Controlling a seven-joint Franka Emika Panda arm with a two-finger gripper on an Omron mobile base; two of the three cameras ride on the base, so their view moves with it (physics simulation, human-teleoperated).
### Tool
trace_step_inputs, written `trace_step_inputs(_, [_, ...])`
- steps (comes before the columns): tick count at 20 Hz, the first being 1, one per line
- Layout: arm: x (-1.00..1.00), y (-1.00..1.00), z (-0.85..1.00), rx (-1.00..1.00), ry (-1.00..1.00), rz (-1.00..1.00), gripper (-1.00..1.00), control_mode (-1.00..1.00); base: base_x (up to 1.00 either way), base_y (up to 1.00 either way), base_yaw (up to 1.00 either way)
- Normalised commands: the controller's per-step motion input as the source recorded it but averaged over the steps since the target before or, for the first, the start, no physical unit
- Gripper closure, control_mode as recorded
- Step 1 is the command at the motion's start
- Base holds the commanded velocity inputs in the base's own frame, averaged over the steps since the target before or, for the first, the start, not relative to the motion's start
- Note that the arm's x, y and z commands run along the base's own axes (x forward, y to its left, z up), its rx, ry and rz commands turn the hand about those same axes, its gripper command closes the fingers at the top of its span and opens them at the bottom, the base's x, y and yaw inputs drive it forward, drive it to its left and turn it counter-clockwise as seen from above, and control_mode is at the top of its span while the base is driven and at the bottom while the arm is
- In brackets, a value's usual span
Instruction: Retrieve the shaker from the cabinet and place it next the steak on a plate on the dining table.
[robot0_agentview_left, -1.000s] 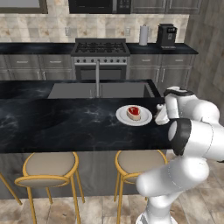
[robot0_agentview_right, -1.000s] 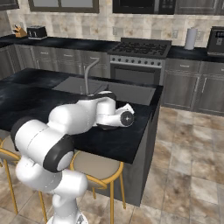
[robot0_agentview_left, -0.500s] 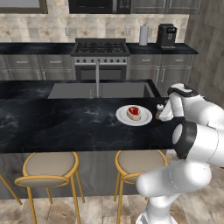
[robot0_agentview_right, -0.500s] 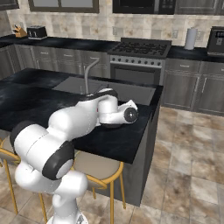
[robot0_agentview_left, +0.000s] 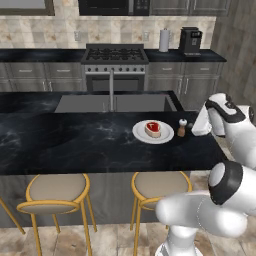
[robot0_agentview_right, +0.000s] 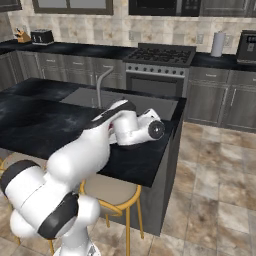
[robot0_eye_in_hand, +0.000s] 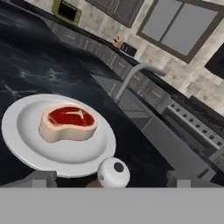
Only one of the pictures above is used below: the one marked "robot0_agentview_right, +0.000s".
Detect black stove with oven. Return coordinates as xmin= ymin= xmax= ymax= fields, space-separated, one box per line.
xmin=122 ymin=42 xmax=197 ymax=99

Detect grey base cupboards run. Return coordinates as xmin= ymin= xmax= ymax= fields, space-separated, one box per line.
xmin=0 ymin=49 xmax=127 ymax=92
xmin=184 ymin=65 xmax=256 ymax=134

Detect silver tap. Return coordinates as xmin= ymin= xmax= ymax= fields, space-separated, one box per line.
xmin=95 ymin=65 xmax=115 ymax=110

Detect dark framed window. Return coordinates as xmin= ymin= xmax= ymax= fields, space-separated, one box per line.
xmin=31 ymin=0 xmax=115 ymax=16

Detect white plate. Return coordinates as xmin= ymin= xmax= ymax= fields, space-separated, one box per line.
xmin=107 ymin=131 xmax=119 ymax=145

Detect white paper towel roll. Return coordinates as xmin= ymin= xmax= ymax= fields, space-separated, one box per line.
xmin=210 ymin=30 xmax=227 ymax=58

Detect grey kitchen island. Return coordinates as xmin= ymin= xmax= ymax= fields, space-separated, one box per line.
xmin=0 ymin=77 xmax=188 ymax=238

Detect black microwave oven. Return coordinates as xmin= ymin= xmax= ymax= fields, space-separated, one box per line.
xmin=127 ymin=0 xmax=202 ymax=18

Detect black coffee machine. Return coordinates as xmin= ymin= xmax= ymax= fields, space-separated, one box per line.
xmin=235 ymin=29 xmax=256 ymax=65

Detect dark grey wall cupboards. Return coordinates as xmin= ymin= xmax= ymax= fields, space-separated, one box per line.
xmin=0 ymin=0 xmax=23 ymax=13
xmin=199 ymin=0 xmax=256 ymax=19

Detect wooden knife block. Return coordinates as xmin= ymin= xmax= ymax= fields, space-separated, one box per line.
xmin=14 ymin=27 xmax=32 ymax=44

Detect black toaster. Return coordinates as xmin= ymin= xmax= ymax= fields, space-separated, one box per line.
xmin=30 ymin=28 xmax=55 ymax=46

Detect yellow stool with beige seat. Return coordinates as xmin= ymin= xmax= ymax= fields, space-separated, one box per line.
xmin=79 ymin=173 xmax=145 ymax=256
xmin=0 ymin=151 xmax=56 ymax=256

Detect grey sink basin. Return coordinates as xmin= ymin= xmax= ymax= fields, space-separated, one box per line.
xmin=59 ymin=86 xmax=180 ymax=122

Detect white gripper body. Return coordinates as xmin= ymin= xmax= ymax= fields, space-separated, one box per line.
xmin=137 ymin=107 xmax=162 ymax=125

